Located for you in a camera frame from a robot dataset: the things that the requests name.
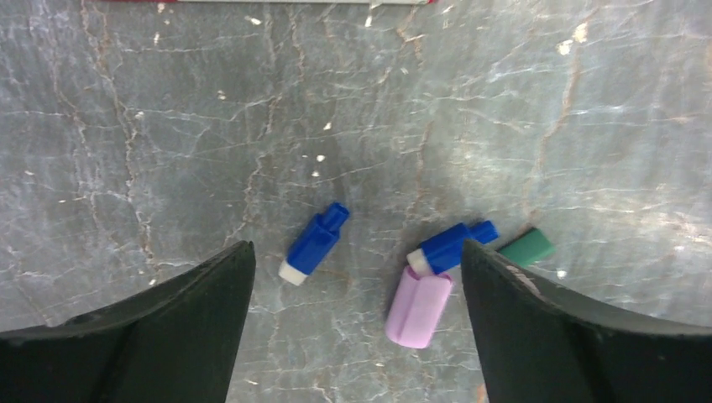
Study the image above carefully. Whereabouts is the red capped marker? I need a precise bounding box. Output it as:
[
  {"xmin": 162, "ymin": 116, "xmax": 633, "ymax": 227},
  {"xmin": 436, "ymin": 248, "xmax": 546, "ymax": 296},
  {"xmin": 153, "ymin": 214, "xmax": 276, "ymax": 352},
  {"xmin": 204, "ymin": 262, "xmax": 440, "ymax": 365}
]
[{"xmin": 119, "ymin": 0, "xmax": 439, "ymax": 7}]

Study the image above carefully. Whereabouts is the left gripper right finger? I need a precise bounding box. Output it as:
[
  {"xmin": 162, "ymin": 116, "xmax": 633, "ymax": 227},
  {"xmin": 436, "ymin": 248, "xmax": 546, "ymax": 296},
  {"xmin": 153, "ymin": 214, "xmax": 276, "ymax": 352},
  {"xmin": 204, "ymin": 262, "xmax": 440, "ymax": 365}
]
[{"xmin": 461, "ymin": 240, "xmax": 711, "ymax": 402}]

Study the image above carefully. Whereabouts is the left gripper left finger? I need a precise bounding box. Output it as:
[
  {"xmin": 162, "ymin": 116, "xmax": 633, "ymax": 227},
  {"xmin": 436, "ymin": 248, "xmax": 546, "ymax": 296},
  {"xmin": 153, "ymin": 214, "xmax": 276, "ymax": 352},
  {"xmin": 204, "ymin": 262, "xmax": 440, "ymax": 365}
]
[{"xmin": 1, "ymin": 241, "xmax": 256, "ymax": 402}]

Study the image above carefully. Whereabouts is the pink highlighter cap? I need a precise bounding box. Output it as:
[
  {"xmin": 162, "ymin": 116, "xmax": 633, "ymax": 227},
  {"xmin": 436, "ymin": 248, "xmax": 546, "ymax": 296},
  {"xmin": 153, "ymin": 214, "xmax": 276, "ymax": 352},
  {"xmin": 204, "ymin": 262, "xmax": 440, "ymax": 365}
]
[{"xmin": 385, "ymin": 265, "xmax": 454, "ymax": 349}]

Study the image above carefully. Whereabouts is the blue marker cap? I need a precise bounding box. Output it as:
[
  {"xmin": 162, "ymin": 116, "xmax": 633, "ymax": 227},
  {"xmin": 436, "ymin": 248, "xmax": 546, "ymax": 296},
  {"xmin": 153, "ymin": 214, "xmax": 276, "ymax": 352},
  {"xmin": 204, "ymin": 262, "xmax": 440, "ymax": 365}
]
[
  {"xmin": 406, "ymin": 221, "xmax": 499, "ymax": 276},
  {"xmin": 278, "ymin": 202, "xmax": 350, "ymax": 285}
]

